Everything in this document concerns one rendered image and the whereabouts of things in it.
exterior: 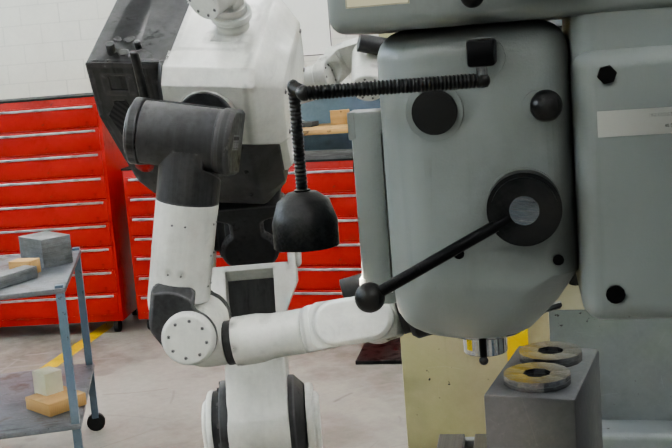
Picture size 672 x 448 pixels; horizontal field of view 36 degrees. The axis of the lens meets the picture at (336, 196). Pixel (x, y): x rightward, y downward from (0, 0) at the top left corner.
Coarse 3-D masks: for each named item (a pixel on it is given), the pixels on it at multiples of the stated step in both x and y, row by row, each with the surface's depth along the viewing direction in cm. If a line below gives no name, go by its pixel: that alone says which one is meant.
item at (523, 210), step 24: (504, 192) 95; (528, 192) 95; (552, 192) 94; (504, 216) 96; (528, 216) 95; (552, 216) 95; (480, 240) 96; (504, 240) 96; (528, 240) 96; (432, 264) 97; (360, 288) 99; (384, 288) 99
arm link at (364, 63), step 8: (360, 40) 186; (368, 40) 186; (376, 40) 186; (384, 40) 186; (360, 48) 186; (368, 48) 186; (376, 48) 186; (352, 56) 192; (360, 56) 189; (368, 56) 188; (376, 56) 189; (352, 64) 190; (360, 64) 188; (368, 64) 187; (376, 64) 187; (352, 72) 189; (360, 72) 186; (368, 72) 186; (376, 72) 186; (352, 80) 187; (360, 80) 186; (368, 80) 186; (376, 80) 186; (368, 96) 189; (376, 96) 189
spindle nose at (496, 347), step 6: (474, 342) 109; (492, 342) 109; (498, 342) 109; (504, 342) 110; (474, 348) 109; (492, 348) 109; (498, 348) 109; (504, 348) 110; (468, 354) 110; (474, 354) 109; (492, 354) 109; (498, 354) 109
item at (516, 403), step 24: (528, 360) 145; (552, 360) 143; (576, 360) 144; (504, 384) 138; (528, 384) 134; (552, 384) 134; (576, 384) 136; (504, 408) 134; (528, 408) 133; (552, 408) 132; (576, 408) 131; (600, 408) 150; (504, 432) 135; (528, 432) 133; (552, 432) 132; (576, 432) 131; (600, 432) 150
